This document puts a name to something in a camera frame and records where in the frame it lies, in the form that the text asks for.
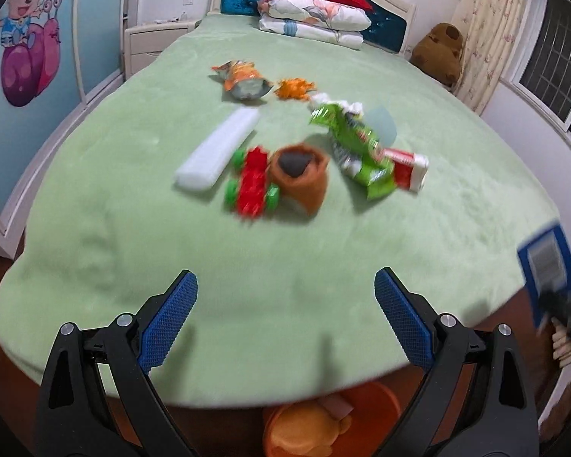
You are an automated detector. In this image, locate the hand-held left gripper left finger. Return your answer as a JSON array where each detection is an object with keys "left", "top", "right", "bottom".
[{"left": 37, "top": 269, "right": 205, "bottom": 457}]

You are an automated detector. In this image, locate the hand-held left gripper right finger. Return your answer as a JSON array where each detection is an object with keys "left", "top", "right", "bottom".
[{"left": 373, "top": 267, "right": 539, "bottom": 457}]

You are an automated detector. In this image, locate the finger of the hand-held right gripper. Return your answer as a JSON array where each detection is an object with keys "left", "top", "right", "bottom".
[{"left": 517, "top": 221, "right": 571, "bottom": 329}]

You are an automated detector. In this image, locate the orange plastic bucket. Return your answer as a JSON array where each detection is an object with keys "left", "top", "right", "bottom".
[{"left": 262, "top": 381, "right": 403, "bottom": 457}]

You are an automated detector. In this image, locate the red green toy car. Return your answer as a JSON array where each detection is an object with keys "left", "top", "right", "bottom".
[{"left": 223, "top": 147, "right": 282, "bottom": 220}]

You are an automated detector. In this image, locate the brown plush cup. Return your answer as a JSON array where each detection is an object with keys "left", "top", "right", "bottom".
[{"left": 266, "top": 144, "right": 331, "bottom": 217}]

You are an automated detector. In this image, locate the green snack bag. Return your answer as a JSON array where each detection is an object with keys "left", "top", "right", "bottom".
[{"left": 309, "top": 102, "right": 396, "bottom": 201}]

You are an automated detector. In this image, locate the white foam bar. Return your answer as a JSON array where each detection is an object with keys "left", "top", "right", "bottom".
[{"left": 175, "top": 107, "right": 260, "bottom": 194}]

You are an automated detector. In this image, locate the orange snack bag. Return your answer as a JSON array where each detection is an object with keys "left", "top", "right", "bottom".
[{"left": 211, "top": 59, "right": 274, "bottom": 102}]

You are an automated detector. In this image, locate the person's right hand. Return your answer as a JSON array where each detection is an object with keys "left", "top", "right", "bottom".
[{"left": 552, "top": 323, "right": 571, "bottom": 370}]

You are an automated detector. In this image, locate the bed with green cover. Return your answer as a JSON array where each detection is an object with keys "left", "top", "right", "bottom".
[{"left": 0, "top": 12, "right": 565, "bottom": 410}]

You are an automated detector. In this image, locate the white framed window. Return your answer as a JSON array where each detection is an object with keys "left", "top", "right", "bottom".
[{"left": 497, "top": 0, "right": 571, "bottom": 163}]

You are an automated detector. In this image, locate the brown plush toy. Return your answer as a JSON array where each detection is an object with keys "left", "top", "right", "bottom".
[{"left": 409, "top": 22, "right": 464, "bottom": 84}]

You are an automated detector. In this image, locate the floral cream curtain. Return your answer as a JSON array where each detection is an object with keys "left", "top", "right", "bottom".
[{"left": 450, "top": 0, "right": 538, "bottom": 115}]

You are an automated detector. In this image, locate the white nightstand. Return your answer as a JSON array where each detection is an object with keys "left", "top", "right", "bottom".
[{"left": 123, "top": 18, "right": 201, "bottom": 81}]

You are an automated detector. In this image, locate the cartoon snail sticker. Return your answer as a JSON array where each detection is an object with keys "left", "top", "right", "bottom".
[{"left": 0, "top": 0, "right": 62, "bottom": 108}]

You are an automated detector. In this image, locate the folded white blue quilt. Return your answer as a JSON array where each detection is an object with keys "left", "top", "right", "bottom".
[{"left": 259, "top": 14, "right": 365, "bottom": 51}]

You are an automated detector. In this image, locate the blue white wardrobe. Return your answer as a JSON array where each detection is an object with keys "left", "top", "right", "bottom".
[{"left": 0, "top": 0, "right": 127, "bottom": 248}]

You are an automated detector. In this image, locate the floral pillow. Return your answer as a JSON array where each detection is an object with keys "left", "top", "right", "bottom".
[{"left": 258, "top": 0, "right": 371, "bottom": 34}]

